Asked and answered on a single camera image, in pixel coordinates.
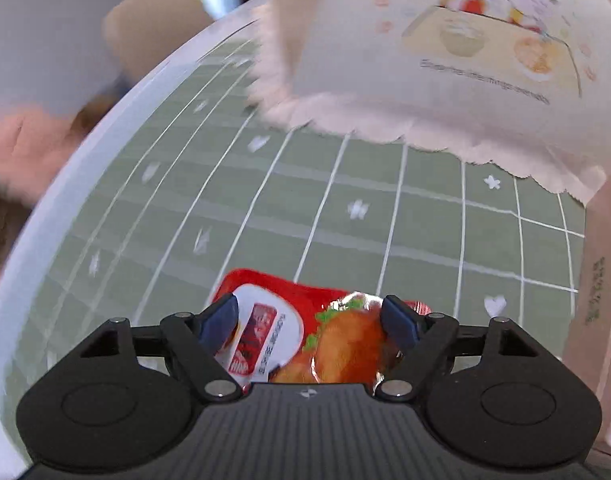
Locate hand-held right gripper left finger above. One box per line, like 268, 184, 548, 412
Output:
78, 294, 243, 403

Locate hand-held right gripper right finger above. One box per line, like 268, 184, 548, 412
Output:
373, 295, 542, 402

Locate red burger print snack packet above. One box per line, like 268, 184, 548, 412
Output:
212, 268, 433, 397

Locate pink cardboard box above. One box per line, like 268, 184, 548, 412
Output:
560, 167, 611, 461

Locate green grid tablecloth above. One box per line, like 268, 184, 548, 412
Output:
0, 35, 589, 411

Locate white cartoon print food cover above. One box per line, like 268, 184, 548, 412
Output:
245, 0, 611, 206

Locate beige chair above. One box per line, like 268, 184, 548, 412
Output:
102, 0, 221, 86

